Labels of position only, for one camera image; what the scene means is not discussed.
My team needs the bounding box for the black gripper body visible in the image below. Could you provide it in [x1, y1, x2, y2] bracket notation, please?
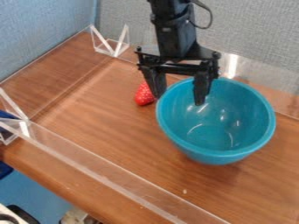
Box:
[135, 3, 220, 79]

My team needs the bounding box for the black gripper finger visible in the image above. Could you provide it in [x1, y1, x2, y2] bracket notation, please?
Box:
[140, 66, 167, 99]
[192, 72, 212, 106]

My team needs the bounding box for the blue plastic bowl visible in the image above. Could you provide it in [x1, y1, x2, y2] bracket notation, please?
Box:
[155, 78, 276, 165]

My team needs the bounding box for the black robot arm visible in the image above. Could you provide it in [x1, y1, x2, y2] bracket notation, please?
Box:
[135, 0, 220, 106]

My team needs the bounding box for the red strawberry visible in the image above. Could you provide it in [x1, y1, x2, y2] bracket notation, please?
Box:
[135, 82, 155, 106]

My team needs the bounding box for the clear acrylic back barrier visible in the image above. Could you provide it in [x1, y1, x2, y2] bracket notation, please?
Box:
[116, 43, 299, 120]

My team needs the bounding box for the clear acrylic barrier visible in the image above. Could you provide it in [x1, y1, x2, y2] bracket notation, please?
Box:
[116, 43, 299, 120]
[0, 118, 230, 224]

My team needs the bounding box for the clear acrylic front barrier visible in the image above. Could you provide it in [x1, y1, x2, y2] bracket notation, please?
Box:
[0, 118, 230, 224]

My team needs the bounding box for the blue object at left edge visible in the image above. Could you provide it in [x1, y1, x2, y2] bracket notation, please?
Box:
[0, 109, 16, 180]

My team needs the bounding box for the black white object below table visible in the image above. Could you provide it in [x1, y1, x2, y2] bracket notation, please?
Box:
[0, 204, 42, 224]

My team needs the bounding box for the clear acrylic corner bracket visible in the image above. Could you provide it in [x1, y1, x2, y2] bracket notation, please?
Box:
[88, 24, 130, 58]

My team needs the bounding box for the black cable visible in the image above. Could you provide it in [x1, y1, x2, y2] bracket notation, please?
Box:
[188, 0, 215, 30]

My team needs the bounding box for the clear acrylic left bracket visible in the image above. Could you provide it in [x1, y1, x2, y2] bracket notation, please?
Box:
[0, 88, 30, 145]

